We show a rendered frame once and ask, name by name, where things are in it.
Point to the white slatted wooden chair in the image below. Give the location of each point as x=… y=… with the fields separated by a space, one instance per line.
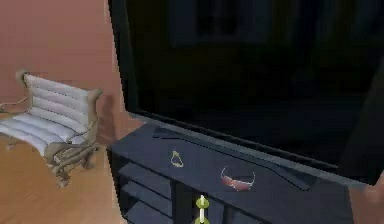
x=53 y=116

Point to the green and white dumbbell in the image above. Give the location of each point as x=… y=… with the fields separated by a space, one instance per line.
x=202 y=210

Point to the clear glass bowl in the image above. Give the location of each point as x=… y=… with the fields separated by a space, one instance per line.
x=237 y=180

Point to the black television set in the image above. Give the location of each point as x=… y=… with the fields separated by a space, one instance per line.
x=240 y=83

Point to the dark blue television stand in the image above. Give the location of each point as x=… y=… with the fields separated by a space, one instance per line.
x=200 y=180

